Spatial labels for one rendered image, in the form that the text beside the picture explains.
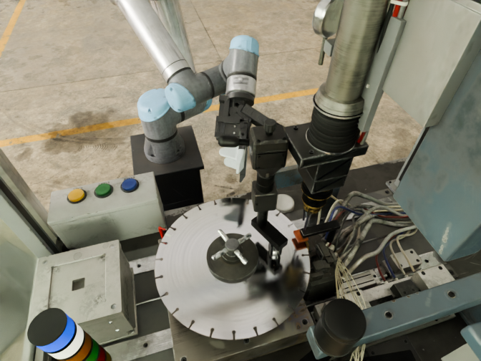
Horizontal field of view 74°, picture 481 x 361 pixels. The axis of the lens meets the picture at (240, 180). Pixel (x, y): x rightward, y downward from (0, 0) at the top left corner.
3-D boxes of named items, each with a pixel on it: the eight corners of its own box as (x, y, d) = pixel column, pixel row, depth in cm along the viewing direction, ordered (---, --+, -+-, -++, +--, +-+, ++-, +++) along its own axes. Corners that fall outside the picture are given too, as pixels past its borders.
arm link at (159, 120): (137, 128, 115) (127, 95, 105) (169, 113, 121) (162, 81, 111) (154, 145, 109) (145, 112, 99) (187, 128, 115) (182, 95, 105)
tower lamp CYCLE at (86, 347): (58, 370, 44) (48, 364, 42) (61, 337, 47) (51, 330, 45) (91, 359, 45) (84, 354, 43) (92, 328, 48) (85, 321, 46)
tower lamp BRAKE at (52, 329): (36, 357, 40) (24, 351, 37) (41, 321, 43) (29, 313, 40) (74, 347, 41) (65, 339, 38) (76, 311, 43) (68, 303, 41)
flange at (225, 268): (227, 227, 74) (226, 220, 72) (268, 251, 70) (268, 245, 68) (195, 263, 68) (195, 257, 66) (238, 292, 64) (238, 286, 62)
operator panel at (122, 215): (69, 253, 92) (46, 223, 81) (71, 223, 99) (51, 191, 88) (167, 230, 98) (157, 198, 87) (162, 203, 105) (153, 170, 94)
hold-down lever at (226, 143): (225, 170, 52) (225, 157, 50) (217, 146, 56) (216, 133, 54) (271, 160, 54) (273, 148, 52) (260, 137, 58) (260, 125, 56)
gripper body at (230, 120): (217, 147, 83) (222, 102, 84) (250, 149, 82) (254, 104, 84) (213, 139, 75) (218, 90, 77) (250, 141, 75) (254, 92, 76)
